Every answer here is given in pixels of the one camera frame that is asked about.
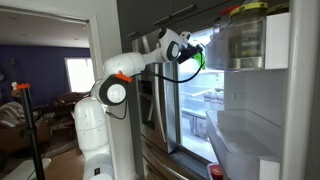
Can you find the yellow lid glass jar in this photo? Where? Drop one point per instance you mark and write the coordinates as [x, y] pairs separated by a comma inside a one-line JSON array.
[[246, 39]]

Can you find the black tripod orange clamp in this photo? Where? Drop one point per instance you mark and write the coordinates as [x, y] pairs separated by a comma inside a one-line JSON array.
[[31, 129]]

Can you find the stainless steel left fridge door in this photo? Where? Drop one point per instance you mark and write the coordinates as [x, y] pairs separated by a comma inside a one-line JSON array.
[[156, 105]]

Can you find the red lid top jar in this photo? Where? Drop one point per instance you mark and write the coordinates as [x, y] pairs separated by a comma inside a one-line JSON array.
[[224, 14]]

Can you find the lower clear door bin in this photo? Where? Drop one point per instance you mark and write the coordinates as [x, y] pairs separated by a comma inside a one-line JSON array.
[[247, 146]]

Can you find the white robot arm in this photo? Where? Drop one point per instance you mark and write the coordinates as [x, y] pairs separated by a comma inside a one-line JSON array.
[[92, 113]]

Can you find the brown sofa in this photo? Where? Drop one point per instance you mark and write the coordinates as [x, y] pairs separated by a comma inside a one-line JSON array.
[[65, 99]]

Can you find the upper clear door bin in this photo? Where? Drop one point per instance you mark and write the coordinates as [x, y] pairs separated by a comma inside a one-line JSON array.
[[216, 52]]

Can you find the green bottle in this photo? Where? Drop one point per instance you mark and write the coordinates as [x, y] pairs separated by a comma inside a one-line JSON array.
[[200, 59]]

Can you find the bright window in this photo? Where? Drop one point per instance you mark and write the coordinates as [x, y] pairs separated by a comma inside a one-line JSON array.
[[80, 74]]

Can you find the red lid jar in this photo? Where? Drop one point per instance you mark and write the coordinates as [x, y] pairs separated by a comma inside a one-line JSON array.
[[224, 14], [216, 172]]

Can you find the clear door bin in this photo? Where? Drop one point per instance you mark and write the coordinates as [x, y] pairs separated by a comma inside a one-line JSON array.
[[247, 146], [216, 52]]

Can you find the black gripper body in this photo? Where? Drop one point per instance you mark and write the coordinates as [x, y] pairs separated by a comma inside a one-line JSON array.
[[189, 52]]

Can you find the dark upper cabinet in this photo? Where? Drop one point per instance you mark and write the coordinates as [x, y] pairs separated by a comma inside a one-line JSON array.
[[138, 17]]

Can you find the water bottles on shelf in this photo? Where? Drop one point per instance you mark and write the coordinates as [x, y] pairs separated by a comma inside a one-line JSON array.
[[214, 99]]

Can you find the white board on floor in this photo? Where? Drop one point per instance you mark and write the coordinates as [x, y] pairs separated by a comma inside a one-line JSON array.
[[25, 171]]

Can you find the white open fridge door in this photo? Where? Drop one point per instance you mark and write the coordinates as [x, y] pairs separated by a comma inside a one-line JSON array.
[[286, 90]]

